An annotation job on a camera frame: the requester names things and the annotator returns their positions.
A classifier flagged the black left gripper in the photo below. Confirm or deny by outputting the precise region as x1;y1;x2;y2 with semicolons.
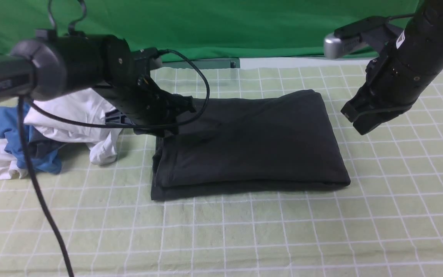
95;47;197;137

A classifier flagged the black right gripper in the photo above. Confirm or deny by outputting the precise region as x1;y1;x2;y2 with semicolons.
341;23;425;135

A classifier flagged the dark gray long-sleeved shirt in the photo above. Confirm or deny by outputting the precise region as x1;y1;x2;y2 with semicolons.
150;90;351;202

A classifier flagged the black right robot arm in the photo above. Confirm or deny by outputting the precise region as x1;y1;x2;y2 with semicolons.
334;0;443;135

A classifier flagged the white crumpled shirt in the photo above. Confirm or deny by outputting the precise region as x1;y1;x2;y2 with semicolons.
24;89;121;165

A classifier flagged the green backdrop cloth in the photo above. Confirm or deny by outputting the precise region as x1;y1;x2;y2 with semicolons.
0;0;423;59

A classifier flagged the light green checkered mat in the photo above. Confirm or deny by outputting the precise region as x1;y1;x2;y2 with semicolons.
0;60;443;277

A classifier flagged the white crumpled cloth under pile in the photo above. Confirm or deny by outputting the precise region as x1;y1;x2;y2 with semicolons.
0;139;28;180

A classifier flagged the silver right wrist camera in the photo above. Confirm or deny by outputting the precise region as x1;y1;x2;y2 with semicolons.
323;15;391;60

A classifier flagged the black camera cable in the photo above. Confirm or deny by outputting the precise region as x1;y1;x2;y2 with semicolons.
16;0;210;277

